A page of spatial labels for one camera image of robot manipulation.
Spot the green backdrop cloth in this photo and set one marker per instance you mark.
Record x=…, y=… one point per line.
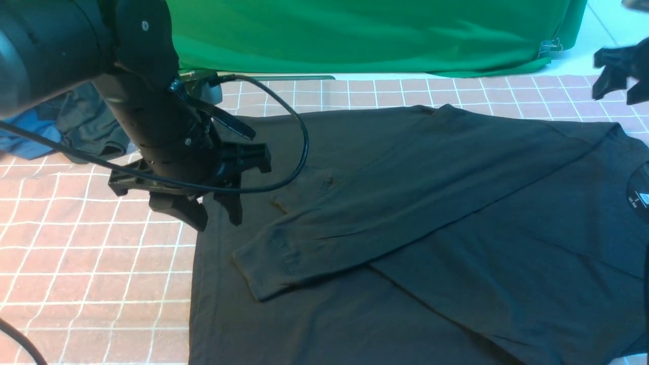
x=443, y=38

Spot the gray long-sleeved shirt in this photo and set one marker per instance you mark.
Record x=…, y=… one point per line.
x=419, y=235

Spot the dark gray crumpled garment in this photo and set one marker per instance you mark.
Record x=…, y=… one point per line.
x=86, y=123

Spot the pink checkered tablecloth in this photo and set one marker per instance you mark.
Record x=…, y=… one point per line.
x=93, y=278

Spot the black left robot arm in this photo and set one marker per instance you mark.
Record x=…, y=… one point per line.
x=125, y=48

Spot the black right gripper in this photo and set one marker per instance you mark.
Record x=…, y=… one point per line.
x=623, y=69

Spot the metal binder clip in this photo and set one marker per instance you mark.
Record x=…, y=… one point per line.
x=550, y=47

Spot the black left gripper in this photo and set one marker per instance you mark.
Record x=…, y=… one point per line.
x=188, y=147

